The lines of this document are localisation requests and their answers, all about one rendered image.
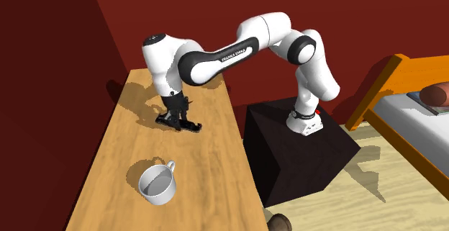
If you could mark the light wooden table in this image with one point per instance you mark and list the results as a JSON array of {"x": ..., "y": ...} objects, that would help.
[{"x": 210, "y": 174}]

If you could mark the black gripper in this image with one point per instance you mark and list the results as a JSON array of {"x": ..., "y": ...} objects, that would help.
[{"x": 174, "y": 102}]

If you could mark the dark robot stand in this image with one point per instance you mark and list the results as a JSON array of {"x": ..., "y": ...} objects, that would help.
[{"x": 298, "y": 163}]

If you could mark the brown round object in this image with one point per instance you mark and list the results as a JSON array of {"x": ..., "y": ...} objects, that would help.
[{"x": 280, "y": 223}]

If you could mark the black flat oblong object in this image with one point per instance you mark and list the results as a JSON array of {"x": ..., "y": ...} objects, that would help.
[{"x": 192, "y": 126}]

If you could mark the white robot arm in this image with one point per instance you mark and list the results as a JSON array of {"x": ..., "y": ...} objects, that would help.
[{"x": 161, "y": 65}]

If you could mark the orange wooden bed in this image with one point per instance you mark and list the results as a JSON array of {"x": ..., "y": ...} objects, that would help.
[{"x": 393, "y": 83}]

